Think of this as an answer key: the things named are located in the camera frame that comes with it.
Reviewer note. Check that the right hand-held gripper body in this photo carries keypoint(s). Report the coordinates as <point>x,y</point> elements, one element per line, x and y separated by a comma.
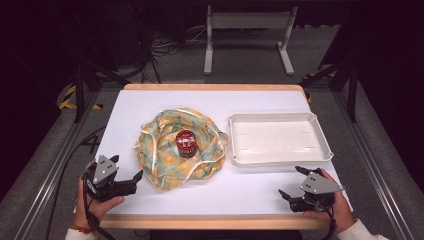
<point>318,186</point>

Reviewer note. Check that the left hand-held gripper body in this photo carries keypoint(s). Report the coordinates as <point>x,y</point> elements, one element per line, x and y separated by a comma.
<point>104,173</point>

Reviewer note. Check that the person's right hand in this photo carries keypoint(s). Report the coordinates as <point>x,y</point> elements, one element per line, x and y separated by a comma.
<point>343,211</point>

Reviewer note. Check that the person's left hand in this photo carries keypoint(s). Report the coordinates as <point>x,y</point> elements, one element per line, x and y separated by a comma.
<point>90,211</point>

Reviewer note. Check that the white plastic tray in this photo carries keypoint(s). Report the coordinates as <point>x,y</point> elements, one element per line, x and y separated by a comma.
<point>276,140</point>

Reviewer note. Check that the red lidded jar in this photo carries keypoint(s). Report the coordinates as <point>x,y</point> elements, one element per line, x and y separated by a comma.
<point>186,142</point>

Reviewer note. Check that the person's dark clothing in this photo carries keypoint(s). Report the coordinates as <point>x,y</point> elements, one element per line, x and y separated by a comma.
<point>226,235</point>

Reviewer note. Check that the yellow black hazard tape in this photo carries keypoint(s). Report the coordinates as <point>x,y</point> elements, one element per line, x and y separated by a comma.
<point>309,97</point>
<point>68,98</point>

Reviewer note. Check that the black tripod stand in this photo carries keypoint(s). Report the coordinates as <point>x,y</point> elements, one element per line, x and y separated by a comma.
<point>79,86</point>
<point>351,86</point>

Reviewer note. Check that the aluminium rail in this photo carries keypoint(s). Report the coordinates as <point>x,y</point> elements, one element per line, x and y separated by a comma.
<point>376,173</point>
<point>50,176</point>

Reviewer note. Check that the white metal stand frame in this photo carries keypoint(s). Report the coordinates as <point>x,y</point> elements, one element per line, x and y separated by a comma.
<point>248,20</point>

